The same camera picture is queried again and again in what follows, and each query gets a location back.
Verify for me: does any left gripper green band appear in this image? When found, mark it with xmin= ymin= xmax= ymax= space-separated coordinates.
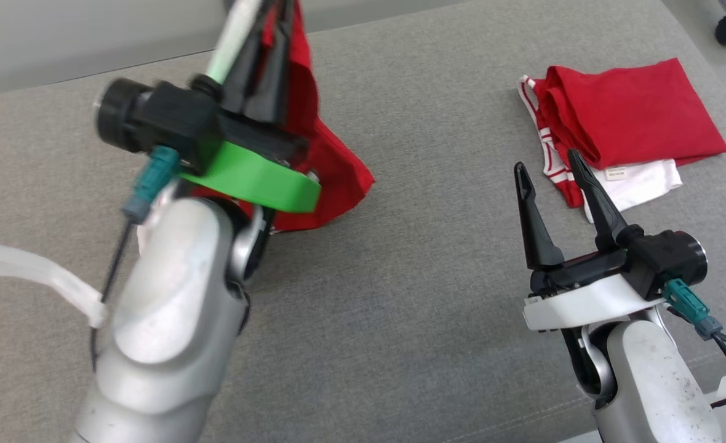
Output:
xmin=178 ymin=0 xmax=322 ymax=215

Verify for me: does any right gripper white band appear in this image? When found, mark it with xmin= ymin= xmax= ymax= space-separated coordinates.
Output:
xmin=513 ymin=148 xmax=668 ymax=333

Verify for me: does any red white printed T-shirt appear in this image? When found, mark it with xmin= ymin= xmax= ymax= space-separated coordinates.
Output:
xmin=516 ymin=57 xmax=726 ymax=224
xmin=135 ymin=0 xmax=376 ymax=247

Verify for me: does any left black cable teal connector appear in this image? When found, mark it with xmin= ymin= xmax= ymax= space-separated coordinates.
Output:
xmin=89 ymin=146 xmax=183 ymax=371

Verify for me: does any black cable teal connector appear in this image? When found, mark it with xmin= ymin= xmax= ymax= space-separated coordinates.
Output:
xmin=89 ymin=146 xmax=183 ymax=371
xmin=662 ymin=277 xmax=726 ymax=408

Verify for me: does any right black cable teal connector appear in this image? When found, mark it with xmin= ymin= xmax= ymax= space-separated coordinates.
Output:
xmin=662 ymin=277 xmax=726 ymax=408

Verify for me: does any translucent white strap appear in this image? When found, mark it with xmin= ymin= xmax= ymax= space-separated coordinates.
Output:
xmin=0 ymin=239 xmax=110 ymax=329

